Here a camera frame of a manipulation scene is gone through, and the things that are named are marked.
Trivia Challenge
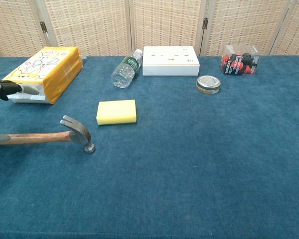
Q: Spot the clear plastic water bottle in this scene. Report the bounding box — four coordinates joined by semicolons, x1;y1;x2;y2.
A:
111;49;143;89

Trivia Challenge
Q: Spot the yellow cartoon tissue pack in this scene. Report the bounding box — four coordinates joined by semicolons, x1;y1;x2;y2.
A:
1;46;83;105

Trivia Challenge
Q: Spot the yellow sponge block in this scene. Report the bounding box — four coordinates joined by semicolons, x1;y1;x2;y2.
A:
96;99;138;126

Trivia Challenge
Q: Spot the left robot hand grey black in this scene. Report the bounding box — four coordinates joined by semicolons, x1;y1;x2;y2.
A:
0;80;40;146

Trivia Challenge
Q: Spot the clear box of coffee capsules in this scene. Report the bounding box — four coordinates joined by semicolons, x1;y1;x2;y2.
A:
218;44;262;76

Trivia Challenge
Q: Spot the woven folding screen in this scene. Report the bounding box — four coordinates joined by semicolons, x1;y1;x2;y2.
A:
0;0;299;60

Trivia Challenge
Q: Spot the round metal tin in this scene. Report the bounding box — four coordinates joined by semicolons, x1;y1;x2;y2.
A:
195;75;222;95

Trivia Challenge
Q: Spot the wooden handle claw hammer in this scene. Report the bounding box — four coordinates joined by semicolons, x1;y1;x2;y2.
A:
0;115;96;154

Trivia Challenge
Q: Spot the white flat cardboard box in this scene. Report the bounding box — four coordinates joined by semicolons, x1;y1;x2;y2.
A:
142;46;200;77

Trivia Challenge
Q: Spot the blue tablecloth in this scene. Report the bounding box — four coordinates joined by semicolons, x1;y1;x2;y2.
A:
0;55;299;239

